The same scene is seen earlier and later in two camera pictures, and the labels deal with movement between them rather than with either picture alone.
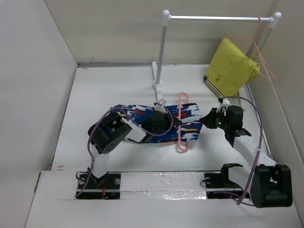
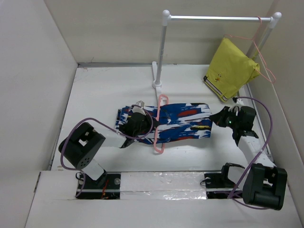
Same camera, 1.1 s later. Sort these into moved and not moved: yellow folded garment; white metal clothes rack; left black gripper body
Moved: left black gripper body
Not moved: yellow folded garment; white metal clothes rack
